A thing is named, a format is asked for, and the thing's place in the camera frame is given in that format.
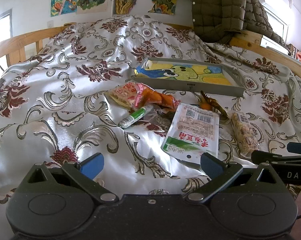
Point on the wooden bed frame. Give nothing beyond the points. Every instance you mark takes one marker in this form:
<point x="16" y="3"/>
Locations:
<point x="14" y="48"/>

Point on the olive quilted down jacket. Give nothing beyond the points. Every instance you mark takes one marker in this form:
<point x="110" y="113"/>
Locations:
<point x="220" y="20"/>

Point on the small orange fruit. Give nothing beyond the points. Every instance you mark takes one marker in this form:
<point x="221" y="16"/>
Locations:
<point x="205" y="106"/>

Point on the gold brown candy wrapper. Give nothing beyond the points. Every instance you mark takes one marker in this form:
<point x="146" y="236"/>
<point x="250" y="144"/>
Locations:
<point x="214" y="104"/>

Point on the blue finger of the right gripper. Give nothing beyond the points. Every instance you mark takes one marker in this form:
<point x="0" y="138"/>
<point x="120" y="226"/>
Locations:
<point x="258" y="157"/>
<point x="294" y="147"/>

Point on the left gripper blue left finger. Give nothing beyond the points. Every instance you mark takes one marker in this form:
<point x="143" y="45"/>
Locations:
<point x="83" y="174"/>

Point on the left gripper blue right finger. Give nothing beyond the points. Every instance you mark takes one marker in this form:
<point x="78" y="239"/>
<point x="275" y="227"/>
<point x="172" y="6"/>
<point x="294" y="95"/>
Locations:
<point x="221" y="174"/>

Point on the floral satin bedspread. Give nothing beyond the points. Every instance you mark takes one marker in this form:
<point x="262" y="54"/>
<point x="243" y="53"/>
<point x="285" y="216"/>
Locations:
<point x="54" y="107"/>

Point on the nut bar clear packet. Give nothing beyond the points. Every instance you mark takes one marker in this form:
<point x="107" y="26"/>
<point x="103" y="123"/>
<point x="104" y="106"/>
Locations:
<point x="244" y="134"/>

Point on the rice cracker square packet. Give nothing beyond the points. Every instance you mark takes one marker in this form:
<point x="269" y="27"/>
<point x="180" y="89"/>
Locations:
<point x="128" y="95"/>

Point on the orange snack clear bag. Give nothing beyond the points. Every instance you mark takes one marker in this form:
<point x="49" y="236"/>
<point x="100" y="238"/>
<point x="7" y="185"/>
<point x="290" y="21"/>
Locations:
<point x="146" y="96"/>

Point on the grey tray with painted liner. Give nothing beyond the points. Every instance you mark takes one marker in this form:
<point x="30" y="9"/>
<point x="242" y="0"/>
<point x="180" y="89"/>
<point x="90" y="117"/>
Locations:
<point x="190" y="76"/>

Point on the white green snack pouch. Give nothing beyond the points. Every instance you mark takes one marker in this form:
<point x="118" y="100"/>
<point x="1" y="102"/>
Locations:
<point x="193" y="131"/>

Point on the green white stick packet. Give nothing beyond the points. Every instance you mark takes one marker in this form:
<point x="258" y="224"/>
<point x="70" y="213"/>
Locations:
<point x="135" y="116"/>

